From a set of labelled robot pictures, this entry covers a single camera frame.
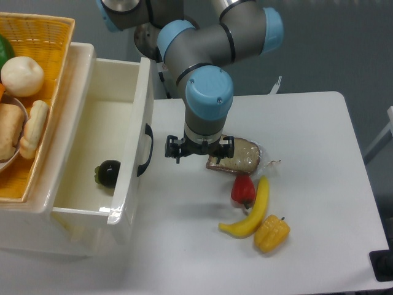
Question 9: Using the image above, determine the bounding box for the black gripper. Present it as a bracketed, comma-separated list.
[165, 131, 235, 164]

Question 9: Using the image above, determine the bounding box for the bagged bread slice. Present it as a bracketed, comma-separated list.
[206, 137, 281, 176]

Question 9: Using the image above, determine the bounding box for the red bell pepper toy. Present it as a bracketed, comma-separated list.
[231, 175, 256, 209]

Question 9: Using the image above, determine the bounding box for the yellow banana toy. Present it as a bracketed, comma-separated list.
[218, 176, 270, 238]

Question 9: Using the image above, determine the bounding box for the white drawer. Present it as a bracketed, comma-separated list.
[52, 58, 154, 249]

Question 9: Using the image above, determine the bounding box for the black mangosteen toy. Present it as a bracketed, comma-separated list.
[95, 160, 121, 189]

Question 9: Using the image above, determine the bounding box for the yellow bell pepper toy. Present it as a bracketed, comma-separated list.
[254, 215, 290, 253]

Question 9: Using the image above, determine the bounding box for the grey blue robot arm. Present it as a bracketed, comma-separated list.
[97, 1, 284, 160]

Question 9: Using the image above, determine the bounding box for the white drawer cabinet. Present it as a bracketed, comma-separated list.
[0, 42, 133, 258]

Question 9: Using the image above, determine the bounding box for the beige bread roll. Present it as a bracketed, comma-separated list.
[20, 100, 49, 159]

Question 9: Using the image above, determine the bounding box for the brown bread loaf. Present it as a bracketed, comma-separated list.
[0, 103, 25, 161]

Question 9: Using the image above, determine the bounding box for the yellow wicker basket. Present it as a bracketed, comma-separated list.
[0, 12, 76, 203]

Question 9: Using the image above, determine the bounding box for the white round bun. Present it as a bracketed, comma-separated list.
[1, 57, 44, 97]

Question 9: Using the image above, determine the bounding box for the grey bowl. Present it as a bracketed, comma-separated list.
[0, 94, 28, 172]

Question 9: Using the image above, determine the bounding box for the orange vegetable toy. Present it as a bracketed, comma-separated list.
[0, 83, 5, 100]

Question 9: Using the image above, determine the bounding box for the black device at edge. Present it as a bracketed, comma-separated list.
[369, 250, 392, 282]

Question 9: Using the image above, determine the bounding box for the green vegetable toy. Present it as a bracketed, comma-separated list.
[0, 35, 15, 69]

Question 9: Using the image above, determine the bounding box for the black top drawer handle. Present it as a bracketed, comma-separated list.
[137, 123, 154, 177]

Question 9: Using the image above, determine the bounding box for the white frame at right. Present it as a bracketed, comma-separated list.
[363, 106, 392, 165]

